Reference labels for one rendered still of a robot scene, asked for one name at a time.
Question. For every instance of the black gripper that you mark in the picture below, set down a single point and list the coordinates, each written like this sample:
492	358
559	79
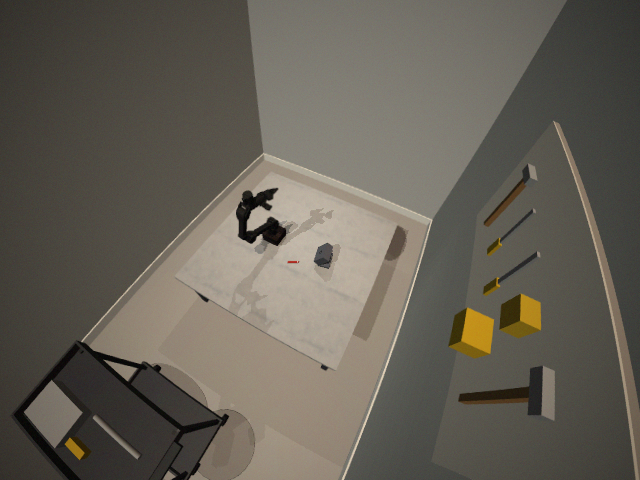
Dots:
265	195

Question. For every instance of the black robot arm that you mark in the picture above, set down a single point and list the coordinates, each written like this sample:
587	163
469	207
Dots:
243	215

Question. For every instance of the dark grey sloped panel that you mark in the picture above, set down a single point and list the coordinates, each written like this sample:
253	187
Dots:
324	255

